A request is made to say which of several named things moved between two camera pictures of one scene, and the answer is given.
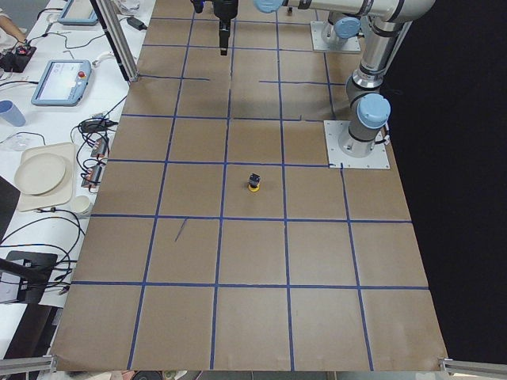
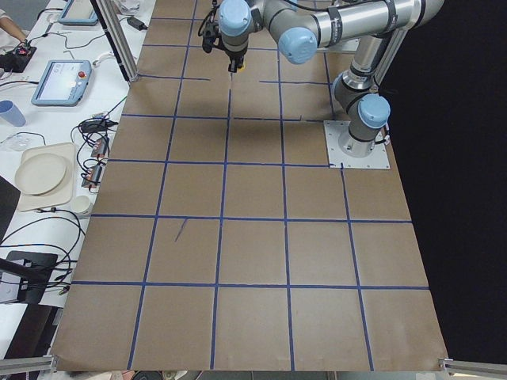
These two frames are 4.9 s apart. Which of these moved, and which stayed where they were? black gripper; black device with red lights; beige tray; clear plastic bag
Moved: black gripper
Stayed: black device with red lights; beige tray; clear plastic bag
